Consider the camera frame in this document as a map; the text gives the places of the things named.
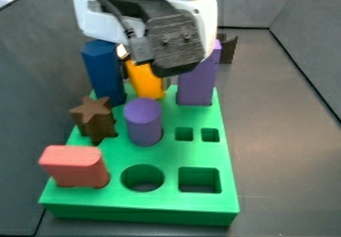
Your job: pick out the blue hexagonal prism block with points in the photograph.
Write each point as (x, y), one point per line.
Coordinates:
(104, 69)

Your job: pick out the green peg board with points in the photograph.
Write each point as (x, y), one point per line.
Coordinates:
(176, 182)

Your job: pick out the purple cylinder block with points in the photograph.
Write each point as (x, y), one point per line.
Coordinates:
(144, 118)

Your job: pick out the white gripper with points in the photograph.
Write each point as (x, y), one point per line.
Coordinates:
(102, 25)

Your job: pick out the purple notched rectangular block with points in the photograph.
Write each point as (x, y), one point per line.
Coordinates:
(196, 85)

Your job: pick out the red rounded block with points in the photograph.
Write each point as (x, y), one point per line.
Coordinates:
(76, 166)

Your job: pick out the black curved block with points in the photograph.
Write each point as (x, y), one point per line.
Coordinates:
(228, 48)

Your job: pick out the yellow three prong block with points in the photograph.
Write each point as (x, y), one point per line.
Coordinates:
(146, 83)

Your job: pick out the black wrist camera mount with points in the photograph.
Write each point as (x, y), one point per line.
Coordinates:
(162, 34)

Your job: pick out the brown star block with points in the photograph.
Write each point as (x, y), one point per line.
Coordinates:
(94, 119)

